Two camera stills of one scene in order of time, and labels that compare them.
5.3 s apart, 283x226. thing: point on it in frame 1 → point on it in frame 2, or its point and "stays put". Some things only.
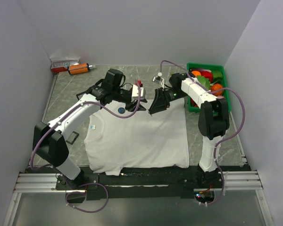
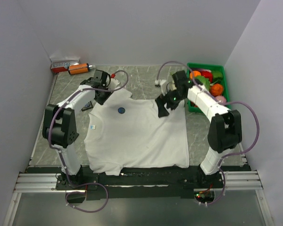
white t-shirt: x=118 y=138 stays put
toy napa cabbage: x=205 y=82 stays put
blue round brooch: x=121 y=110 stays put
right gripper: x=160 y=103 → x=161 y=101
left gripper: x=130 y=106 → x=102 y=101
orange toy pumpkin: x=215 y=87 stays put
